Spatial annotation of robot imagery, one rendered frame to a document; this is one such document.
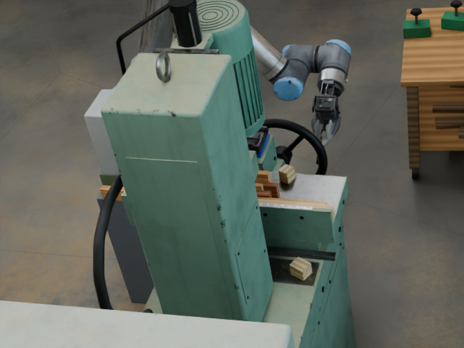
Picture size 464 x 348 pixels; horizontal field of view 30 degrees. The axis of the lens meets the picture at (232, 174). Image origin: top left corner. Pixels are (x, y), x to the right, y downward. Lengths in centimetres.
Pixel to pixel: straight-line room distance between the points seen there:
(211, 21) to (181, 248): 52
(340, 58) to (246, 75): 79
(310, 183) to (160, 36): 82
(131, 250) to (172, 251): 129
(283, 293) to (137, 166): 64
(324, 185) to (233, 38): 62
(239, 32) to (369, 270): 164
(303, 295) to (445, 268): 124
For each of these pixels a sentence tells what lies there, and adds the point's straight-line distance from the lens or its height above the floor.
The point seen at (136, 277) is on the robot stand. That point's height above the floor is 15.
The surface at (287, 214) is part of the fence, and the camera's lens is 230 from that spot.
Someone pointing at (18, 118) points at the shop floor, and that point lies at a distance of 475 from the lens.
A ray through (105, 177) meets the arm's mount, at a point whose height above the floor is 62.
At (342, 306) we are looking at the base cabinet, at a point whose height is 48.
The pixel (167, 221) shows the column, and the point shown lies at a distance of 191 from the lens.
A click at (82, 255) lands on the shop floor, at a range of 376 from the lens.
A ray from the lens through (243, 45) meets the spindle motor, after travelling 202.
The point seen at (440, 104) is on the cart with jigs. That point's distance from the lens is 390.
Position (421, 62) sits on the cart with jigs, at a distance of 358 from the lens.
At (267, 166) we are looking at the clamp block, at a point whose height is 92.
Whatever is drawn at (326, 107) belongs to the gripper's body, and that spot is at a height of 92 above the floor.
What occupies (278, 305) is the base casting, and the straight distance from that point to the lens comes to 226.
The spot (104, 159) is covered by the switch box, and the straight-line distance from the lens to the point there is 190.
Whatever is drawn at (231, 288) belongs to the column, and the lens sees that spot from 201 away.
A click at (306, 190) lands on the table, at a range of 241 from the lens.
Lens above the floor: 247
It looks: 39 degrees down
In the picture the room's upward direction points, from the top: 12 degrees counter-clockwise
